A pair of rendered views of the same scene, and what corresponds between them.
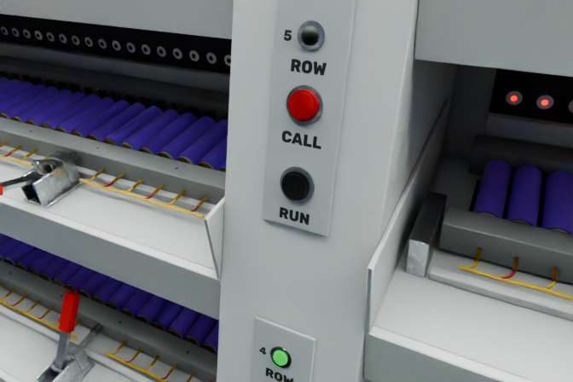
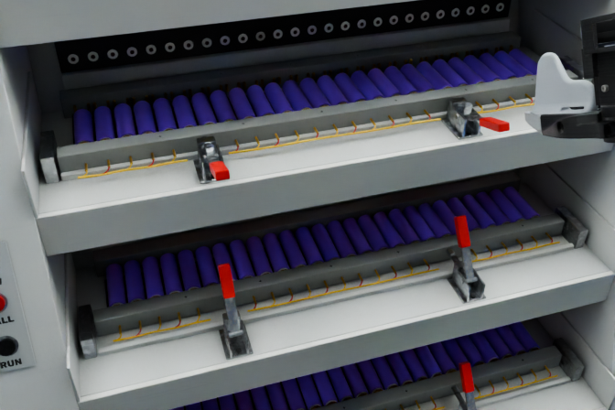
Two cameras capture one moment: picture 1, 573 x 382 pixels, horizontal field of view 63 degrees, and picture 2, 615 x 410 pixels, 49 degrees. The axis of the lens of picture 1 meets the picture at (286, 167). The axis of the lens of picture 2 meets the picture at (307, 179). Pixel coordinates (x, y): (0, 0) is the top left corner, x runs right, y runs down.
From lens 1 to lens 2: 0.75 m
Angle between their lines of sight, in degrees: 38
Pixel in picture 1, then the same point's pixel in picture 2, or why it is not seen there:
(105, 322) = (454, 243)
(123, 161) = (498, 88)
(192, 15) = not seen: outside the picture
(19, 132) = (389, 103)
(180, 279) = not seen: hidden behind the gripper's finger
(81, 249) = (512, 153)
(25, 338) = (399, 296)
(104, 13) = not seen: outside the picture
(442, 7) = not seen: outside the picture
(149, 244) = not seen: hidden behind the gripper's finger
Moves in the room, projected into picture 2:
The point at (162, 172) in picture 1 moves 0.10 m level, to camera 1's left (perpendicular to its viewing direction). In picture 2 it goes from (530, 83) to (476, 101)
